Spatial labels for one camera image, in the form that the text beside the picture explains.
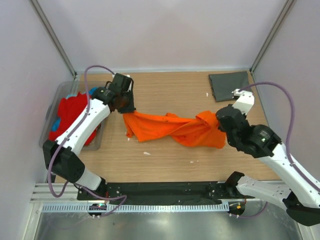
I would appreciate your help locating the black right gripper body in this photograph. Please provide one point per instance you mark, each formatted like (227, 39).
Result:
(230, 141)

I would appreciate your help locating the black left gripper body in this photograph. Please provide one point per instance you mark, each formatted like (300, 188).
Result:
(127, 104)

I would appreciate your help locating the orange t shirt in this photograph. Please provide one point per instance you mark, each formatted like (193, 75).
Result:
(201, 131)

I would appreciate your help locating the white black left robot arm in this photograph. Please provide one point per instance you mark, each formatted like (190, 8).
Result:
(61, 155)

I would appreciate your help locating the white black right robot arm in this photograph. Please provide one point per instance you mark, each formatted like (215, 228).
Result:
(299, 198)

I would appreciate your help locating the folded grey t shirt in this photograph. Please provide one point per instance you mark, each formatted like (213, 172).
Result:
(223, 84)

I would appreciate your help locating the clear plastic bin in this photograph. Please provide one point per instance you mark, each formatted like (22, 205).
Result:
(65, 89)

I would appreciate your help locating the red t shirt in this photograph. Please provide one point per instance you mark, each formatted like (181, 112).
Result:
(70, 115)

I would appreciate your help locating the blue t shirt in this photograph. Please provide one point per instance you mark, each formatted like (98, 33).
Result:
(56, 125)

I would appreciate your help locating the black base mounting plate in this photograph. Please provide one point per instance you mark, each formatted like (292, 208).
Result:
(172, 193)

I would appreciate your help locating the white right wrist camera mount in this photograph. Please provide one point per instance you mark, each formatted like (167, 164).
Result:
(244, 101)

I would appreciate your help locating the white slotted cable duct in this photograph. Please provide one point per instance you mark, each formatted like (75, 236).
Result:
(103, 208)

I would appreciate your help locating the left aluminium frame post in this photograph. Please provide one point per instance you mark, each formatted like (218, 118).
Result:
(53, 37)

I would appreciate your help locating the aluminium frame post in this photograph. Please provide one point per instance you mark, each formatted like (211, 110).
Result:
(53, 37)
(280, 19)

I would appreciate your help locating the right aluminium frame post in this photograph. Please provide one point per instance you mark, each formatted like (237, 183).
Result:
(280, 19)

